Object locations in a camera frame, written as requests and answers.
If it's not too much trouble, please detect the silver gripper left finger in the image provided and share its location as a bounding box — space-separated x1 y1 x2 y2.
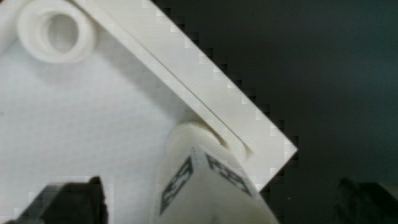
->
10 176 108 224

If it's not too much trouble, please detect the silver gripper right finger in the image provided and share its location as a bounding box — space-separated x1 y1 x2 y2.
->
332 178 398 224

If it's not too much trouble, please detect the white desk top tray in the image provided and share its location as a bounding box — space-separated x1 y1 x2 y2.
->
0 0 296 224

